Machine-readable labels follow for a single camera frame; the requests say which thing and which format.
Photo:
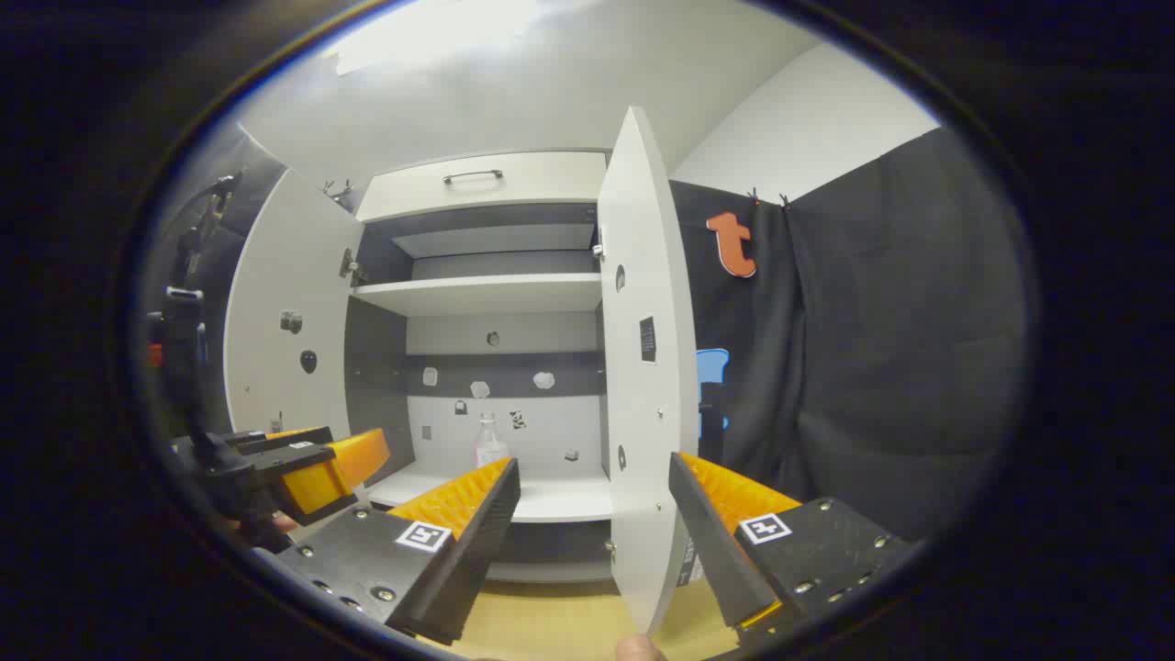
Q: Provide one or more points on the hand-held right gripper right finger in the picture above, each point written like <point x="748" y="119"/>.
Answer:
<point x="716" y="551"/>

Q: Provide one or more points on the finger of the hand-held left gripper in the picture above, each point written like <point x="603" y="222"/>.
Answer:
<point x="275" y="437"/>
<point x="340" y="473"/>

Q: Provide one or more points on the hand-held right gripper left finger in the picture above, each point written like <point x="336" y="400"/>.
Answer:
<point x="468" y="569"/>

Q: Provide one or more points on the clear plastic bottle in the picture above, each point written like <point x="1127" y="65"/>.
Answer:
<point x="489" y="448"/>

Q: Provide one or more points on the white cabinet door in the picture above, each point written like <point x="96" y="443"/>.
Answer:
<point x="275" y="275"/>
<point x="643" y="275"/>

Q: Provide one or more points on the white and grey cabinet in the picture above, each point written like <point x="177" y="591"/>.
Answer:
<point x="496" y="294"/>

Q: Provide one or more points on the white cabinet drawer front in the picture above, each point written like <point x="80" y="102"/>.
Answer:
<point x="477" y="188"/>

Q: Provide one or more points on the dark metal stand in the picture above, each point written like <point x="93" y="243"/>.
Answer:
<point x="184" y="367"/>

